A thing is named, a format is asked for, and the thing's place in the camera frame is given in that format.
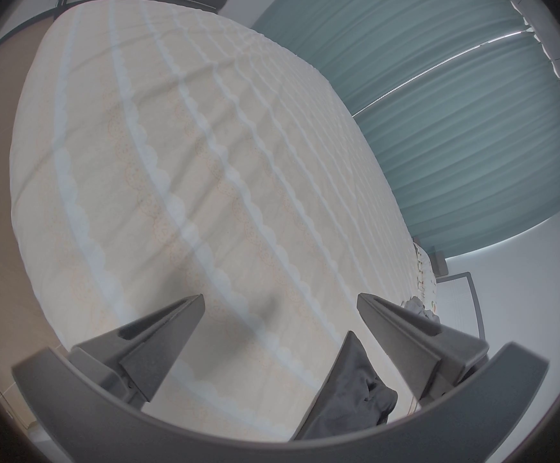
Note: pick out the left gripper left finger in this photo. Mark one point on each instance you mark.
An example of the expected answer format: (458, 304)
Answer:
(159, 350)

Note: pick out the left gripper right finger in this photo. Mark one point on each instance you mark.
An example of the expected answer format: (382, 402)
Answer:
(419, 350)

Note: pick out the black T-shirt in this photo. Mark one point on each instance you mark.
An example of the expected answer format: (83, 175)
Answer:
(352, 393)

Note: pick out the pile of clothes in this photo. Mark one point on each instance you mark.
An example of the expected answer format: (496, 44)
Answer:
(422, 310)

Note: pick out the bed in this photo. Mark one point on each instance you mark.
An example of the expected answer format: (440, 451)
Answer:
(164, 162)

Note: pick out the white printed pillow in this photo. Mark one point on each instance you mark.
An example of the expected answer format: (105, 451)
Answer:
(427, 278)

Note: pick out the grey bedside table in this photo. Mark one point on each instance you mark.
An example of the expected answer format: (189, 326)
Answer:
(440, 262)

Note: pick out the blue-green curtain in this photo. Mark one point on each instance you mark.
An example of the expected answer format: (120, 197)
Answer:
(381, 32)
(477, 152)

